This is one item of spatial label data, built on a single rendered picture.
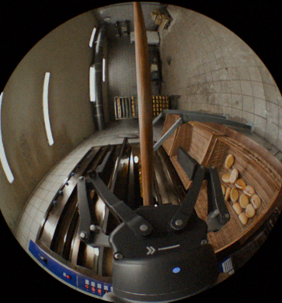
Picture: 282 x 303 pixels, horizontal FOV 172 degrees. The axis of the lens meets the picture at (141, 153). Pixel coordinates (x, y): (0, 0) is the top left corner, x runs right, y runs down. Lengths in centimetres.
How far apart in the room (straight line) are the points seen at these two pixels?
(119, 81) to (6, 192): 551
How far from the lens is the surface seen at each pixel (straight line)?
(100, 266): 54
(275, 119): 123
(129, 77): 541
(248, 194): 67
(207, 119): 73
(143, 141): 23
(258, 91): 134
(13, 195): 146
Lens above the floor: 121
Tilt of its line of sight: 1 degrees down
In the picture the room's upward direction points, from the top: 94 degrees counter-clockwise
